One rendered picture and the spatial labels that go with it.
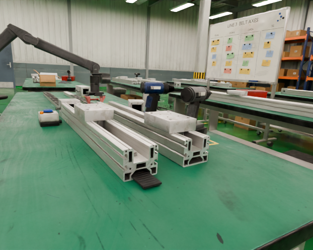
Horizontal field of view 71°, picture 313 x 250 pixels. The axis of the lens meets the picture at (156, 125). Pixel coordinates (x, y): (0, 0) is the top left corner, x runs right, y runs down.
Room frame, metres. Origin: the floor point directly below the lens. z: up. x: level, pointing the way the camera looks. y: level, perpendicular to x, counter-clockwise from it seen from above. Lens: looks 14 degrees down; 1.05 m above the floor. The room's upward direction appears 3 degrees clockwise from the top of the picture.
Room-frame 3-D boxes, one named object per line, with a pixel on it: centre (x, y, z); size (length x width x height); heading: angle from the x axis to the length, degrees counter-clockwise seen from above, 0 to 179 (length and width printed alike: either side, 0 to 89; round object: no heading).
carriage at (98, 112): (0.86, 0.25, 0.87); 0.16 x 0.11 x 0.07; 33
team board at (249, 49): (3.83, -1.32, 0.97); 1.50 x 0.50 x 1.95; 29
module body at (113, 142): (0.86, 0.25, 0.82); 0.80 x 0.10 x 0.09; 33
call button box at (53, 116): (1.03, 0.51, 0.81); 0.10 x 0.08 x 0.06; 123
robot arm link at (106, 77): (1.47, 0.38, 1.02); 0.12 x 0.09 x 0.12; 118
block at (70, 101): (1.23, 0.51, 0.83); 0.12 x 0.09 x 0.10; 123
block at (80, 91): (2.19, 0.74, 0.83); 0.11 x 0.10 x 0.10; 127
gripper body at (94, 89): (1.45, 0.41, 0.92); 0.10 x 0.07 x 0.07; 123
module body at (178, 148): (0.96, 0.09, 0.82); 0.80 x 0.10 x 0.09; 33
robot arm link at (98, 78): (1.46, 0.41, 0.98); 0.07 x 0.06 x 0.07; 118
